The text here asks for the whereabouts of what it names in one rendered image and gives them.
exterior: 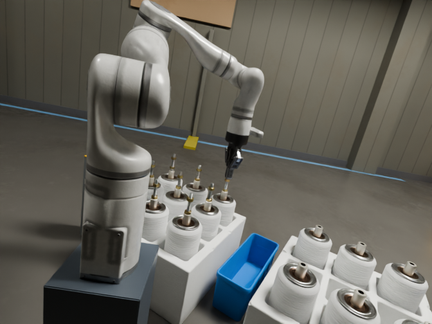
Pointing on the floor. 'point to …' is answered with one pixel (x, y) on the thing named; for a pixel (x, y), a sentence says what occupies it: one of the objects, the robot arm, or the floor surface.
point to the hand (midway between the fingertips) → (229, 172)
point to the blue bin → (243, 275)
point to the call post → (83, 195)
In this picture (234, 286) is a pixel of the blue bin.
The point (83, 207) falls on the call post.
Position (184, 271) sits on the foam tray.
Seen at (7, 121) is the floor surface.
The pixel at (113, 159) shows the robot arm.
